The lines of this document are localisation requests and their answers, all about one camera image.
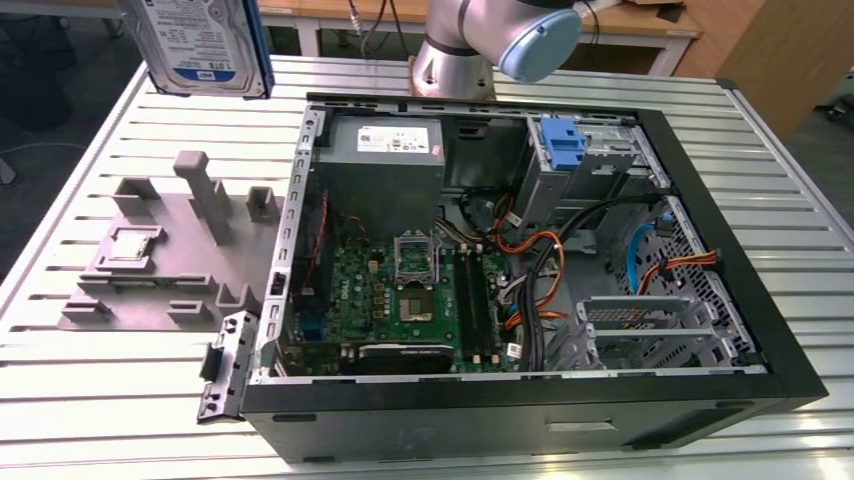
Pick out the orange power wire with connector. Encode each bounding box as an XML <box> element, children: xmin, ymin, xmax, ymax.
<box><xmin>637</xmin><ymin>249</ymin><xmax>726</xmax><ymax>296</ymax></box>

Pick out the hard disk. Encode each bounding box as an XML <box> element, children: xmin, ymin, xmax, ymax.
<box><xmin>117</xmin><ymin>0</ymin><xmax>277</xmax><ymax>100</ymax></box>

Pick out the thin red wire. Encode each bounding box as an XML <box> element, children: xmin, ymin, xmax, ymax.
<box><xmin>304</xmin><ymin>189</ymin><xmax>333</xmax><ymax>296</ymax></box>

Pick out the blue plastic drive latch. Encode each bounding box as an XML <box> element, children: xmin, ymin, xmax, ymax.
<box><xmin>540</xmin><ymin>117</ymin><xmax>588</xmax><ymax>171</ymax></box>

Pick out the black cable bundle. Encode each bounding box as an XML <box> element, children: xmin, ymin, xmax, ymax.
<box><xmin>517</xmin><ymin>192</ymin><xmax>669</xmax><ymax>374</ymax></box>

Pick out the blue data wire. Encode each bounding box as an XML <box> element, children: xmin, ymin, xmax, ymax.
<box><xmin>625</xmin><ymin>222</ymin><xmax>654</xmax><ymax>296</ymax></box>

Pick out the black PC case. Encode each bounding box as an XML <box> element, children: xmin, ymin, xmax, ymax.
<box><xmin>239</xmin><ymin>91</ymin><xmax>829</xmax><ymax>464</ymax></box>

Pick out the black office chair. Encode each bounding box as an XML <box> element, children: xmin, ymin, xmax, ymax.
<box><xmin>0</xmin><ymin>14</ymin><xmax>75</xmax><ymax>131</ymax></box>

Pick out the silver CPU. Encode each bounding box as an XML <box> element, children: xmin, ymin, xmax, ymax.
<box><xmin>110</xmin><ymin>234</ymin><xmax>153</xmax><ymax>261</ymax></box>

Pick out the black RAM slot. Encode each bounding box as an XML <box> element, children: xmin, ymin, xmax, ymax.
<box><xmin>454</xmin><ymin>242</ymin><xmax>484</xmax><ymax>366</ymax></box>
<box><xmin>473</xmin><ymin>242</ymin><xmax>504</xmax><ymax>366</ymax></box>

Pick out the wooden desk with white frame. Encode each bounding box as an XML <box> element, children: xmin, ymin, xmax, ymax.
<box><xmin>259</xmin><ymin>0</ymin><xmax>706</xmax><ymax>76</ymax></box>

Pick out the green motherboard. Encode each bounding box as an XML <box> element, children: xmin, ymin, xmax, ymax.
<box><xmin>286</xmin><ymin>234</ymin><xmax>529</xmax><ymax>376</ymax></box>

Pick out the grey power supply unit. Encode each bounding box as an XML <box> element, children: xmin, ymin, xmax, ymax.
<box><xmin>313</xmin><ymin>115</ymin><xmax>448</xmax><ymax>241</ymax></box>

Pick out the grey hinged slot bracket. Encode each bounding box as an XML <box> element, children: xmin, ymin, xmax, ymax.
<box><xmin>197</xmin><ymin>309</ymin><xmax>262</xmax><ymax>426</ymax></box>

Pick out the grey metal drive cage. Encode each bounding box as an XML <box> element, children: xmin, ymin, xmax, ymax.
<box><xmin>517</xmin><ymin>114</ymin><xmax>669</xmax><ymax>236</ymax></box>

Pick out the grey parts rack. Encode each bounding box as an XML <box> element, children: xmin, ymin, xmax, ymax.
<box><xmin>59</xmin><ymin>149</ymin><xmax>289</xmax><ymax>334</ymax></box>

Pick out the CPU socket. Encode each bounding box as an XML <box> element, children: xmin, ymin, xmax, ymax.
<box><xmin>397</xmin><ymin>284</ymin><xmax>442</xmax><ymax>324</ymax></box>

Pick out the grey metal disk bay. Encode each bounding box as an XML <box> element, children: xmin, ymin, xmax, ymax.
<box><xmin>573</xmin><ymin>294</ymin><xmax>743</xmax><ymax>371</ymax></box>

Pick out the metal socket cover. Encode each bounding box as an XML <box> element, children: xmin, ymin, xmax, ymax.
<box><xmin>393</xmin><ymin>229</ymin><xmax>442</xmax><ymax>287</ymax></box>

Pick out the orange wire bundle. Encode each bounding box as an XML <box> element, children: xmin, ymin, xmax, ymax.
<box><xmin>493</xmin><ymin>229</ymin><xmax>569</xmax><ymax>321</ymax></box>

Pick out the black graphics card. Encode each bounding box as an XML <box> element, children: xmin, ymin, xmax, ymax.
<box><xmin>337</xmin><ymin>341</ymin><xmax>453</xmax><ymax>376</ymax></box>

